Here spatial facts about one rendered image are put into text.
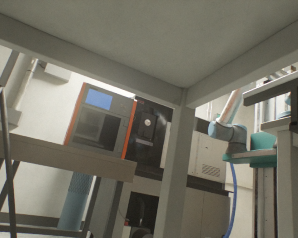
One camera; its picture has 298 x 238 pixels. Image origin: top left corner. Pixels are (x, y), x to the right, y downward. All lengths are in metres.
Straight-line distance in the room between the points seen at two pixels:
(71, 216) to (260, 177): 1.92
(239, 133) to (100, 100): 1.25
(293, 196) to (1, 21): 0.96
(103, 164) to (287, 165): 0.86
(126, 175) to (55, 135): 1.92
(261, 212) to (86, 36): 1.81
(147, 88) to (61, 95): 2.65
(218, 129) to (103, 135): 1.05
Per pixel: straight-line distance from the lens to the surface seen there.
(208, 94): 0.58
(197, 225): 2.30
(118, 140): 1.39
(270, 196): 2.06
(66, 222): 2.74
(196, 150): 2.38
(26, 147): 1.25
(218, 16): 0.46
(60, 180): 3.06
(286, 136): 0.96
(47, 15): 0.58
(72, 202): 2.72
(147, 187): 2.01
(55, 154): 1.24
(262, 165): 2.03
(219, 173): 2.54
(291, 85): 0.84
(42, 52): 0.60
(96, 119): 1.38
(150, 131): 2.15
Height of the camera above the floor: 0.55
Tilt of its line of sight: 18 degrees up
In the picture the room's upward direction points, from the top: 11 degrees clockwise
